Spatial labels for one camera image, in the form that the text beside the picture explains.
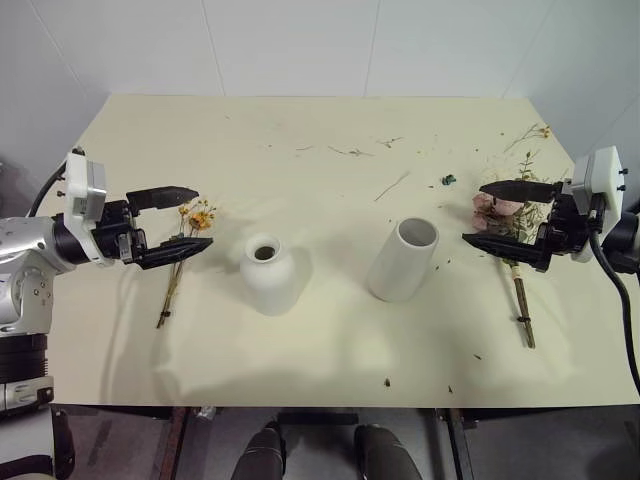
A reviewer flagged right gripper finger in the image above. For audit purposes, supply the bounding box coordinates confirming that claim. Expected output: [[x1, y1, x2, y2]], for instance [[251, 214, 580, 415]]
[[461, 232, 545, 270], [478, 179, 557, 204]]

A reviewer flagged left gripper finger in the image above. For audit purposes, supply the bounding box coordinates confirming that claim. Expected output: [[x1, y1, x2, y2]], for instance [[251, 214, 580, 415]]
[[126, 185, 201, 214], [134, 237, 215, 272]]

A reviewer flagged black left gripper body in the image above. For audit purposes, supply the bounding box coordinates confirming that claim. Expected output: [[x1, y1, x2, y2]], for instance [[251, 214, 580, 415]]
[[92, 197, 149, 266]]

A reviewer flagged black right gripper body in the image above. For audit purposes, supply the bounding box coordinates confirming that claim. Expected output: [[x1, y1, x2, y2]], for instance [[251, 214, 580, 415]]
[[532, 180, 595, 274]]

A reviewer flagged white bottle-shaped vase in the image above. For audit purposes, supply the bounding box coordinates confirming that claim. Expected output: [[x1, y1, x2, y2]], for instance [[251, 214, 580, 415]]
[[239, 232, 302, 318]]

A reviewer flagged white cylinder vase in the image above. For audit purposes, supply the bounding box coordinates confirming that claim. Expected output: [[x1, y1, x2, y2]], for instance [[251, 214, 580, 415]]
[[366, 216, 441, 304]]

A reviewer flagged pink dried flower bunch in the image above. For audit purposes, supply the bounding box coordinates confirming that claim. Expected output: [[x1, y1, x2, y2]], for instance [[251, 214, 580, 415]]
[[471, 151, 549, 350]]

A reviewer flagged yellow dried flower bunch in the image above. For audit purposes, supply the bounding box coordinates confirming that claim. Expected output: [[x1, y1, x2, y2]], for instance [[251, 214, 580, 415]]
[[155, 199, 218, 331]]

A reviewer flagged loose pale straw twig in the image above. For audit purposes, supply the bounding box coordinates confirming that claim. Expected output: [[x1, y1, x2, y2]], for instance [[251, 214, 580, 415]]
[[373, 170, 412, 203]]

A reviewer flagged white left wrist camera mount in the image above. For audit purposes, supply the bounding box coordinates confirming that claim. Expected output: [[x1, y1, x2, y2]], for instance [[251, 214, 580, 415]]
[[63, 152, 109, 262]]

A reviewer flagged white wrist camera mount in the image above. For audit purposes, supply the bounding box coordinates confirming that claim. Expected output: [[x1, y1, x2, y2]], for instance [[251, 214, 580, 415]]
[[569, 145, 625, 264], [63, 152, 109, 262]]

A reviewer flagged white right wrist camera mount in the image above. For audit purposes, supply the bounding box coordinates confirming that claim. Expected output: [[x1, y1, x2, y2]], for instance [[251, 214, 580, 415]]
[[569, 145, 625, 264]]

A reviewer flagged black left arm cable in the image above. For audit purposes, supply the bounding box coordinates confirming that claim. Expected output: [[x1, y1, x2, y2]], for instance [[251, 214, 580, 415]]
[[25, 162, 70, 219]]

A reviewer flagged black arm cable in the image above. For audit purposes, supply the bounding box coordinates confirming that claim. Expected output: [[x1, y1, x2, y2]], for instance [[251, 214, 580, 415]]
[[25, 162, 70, 219], [587, 192, 640, 399]]

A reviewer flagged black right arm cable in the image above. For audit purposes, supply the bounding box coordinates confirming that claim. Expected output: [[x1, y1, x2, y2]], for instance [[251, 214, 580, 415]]
[[587, 192, 640, 399]]

